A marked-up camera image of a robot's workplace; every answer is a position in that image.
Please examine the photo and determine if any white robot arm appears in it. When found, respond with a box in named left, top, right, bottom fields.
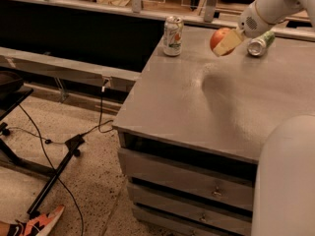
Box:
left=212, top=0, right=315, bottom=236

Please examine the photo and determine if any black floor stand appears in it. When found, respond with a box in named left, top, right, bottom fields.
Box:
left=0, top=71, right=85, bottom=218

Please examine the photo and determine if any black cable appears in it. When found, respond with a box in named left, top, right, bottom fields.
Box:
left=6, top=86, right=114, bottom=236

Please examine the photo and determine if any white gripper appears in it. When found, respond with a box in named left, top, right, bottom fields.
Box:
left=212, top=2, right=274, bottom=57

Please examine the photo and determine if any white standing soda can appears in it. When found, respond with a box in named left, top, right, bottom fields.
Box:
left=163, top=16, right=184, bottom=56

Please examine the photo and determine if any orange sneaker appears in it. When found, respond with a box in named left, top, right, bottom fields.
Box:
left=4, top=205, right=65, bottom=236

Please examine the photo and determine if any green lying 7up can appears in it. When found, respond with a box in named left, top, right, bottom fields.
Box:
left=247, top=30, right=276, bottom=57

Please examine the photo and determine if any grey drawer cabinet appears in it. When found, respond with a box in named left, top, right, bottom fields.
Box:
left=114, top=27, right=315, bottom=236

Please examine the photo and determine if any red apple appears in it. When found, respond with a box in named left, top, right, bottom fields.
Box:
left=210, top=28, right=234, bottom=56

